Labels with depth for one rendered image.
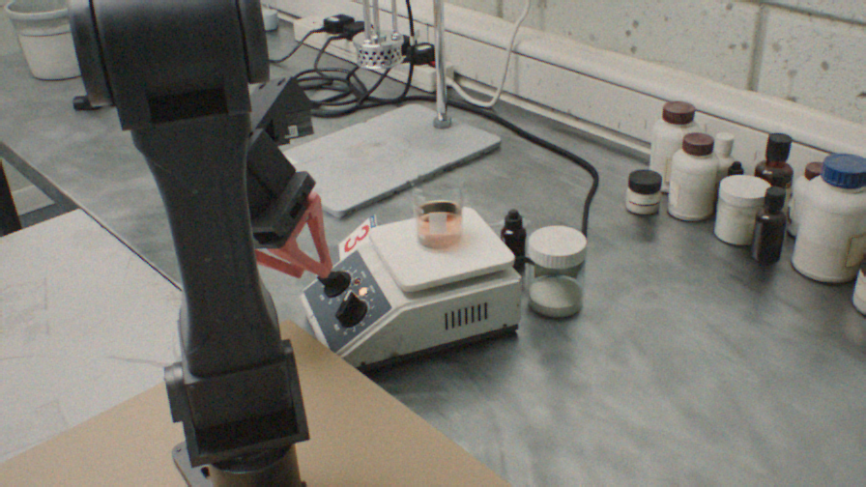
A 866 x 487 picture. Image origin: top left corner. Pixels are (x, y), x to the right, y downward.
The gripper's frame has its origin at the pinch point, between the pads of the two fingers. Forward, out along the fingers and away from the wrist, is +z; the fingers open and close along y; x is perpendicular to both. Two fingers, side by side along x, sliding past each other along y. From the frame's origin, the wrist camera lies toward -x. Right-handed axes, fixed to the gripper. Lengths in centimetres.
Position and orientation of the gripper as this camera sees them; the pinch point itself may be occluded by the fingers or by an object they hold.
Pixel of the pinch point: (310, 267)
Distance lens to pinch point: 86.0
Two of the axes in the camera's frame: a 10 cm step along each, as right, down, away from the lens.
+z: 4.8, 6.6, 5.8
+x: -3.8, 7.5, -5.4
